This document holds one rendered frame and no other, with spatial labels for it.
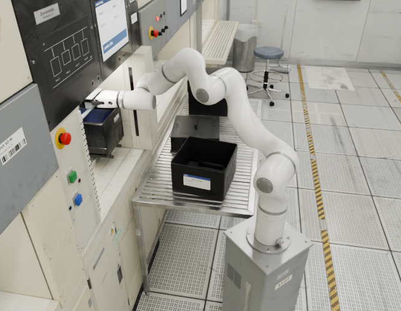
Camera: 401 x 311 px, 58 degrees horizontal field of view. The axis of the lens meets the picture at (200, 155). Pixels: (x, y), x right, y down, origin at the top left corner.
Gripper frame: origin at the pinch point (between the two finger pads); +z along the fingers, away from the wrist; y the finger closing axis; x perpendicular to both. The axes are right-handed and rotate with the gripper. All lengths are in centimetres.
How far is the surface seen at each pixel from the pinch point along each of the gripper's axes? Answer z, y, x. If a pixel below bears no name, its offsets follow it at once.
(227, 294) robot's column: -71, -30, -88
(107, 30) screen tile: -18.8, -10.7, 33.5
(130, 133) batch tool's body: -11.8, 15.2, -26.7
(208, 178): -58, -6, -35
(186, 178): -46, -5, -37
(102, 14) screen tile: -18.9, -13.6, 39.9
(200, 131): -45, 41, -37
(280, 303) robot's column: -96, -37, -79
